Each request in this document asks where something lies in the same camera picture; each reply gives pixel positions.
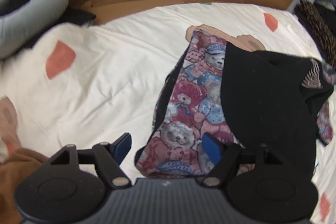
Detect black bear patchwork shorts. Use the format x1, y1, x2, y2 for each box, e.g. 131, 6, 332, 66
134, 27, 335, 177

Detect cream bear print bedsheet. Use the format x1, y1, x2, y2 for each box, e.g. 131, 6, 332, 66
0, 2, 336, 224

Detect brown garment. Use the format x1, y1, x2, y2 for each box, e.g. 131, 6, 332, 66
0, 148, 48, 223

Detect leopard print garment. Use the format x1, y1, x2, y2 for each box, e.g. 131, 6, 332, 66
294, 0, 335, 67

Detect grey neck pillow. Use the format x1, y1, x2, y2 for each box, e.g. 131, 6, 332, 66
1, 0, 69, 59

